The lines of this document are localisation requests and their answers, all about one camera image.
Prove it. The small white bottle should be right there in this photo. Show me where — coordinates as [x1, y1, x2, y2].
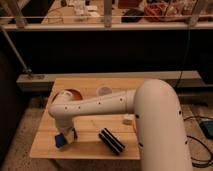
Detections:
[122, 114, 134, 125]

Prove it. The grey horizontal beam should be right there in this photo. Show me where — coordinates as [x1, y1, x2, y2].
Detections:
[16, 71, 204, 92]

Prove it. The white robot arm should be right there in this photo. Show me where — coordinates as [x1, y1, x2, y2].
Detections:
[48, 79, 193, 171]

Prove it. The metal diagonal rod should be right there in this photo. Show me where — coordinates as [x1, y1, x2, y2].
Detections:
[0, 25, 33, 78]

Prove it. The black cable on floor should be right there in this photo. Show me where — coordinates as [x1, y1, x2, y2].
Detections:
[183, 114, 213, 169]

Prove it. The dark power adapter box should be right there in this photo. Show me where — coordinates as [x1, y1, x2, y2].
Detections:
[200, 121, 213, 139]

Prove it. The orange ceramic bowl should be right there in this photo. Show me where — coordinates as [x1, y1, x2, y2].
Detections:
[52, 89, 83, 101]

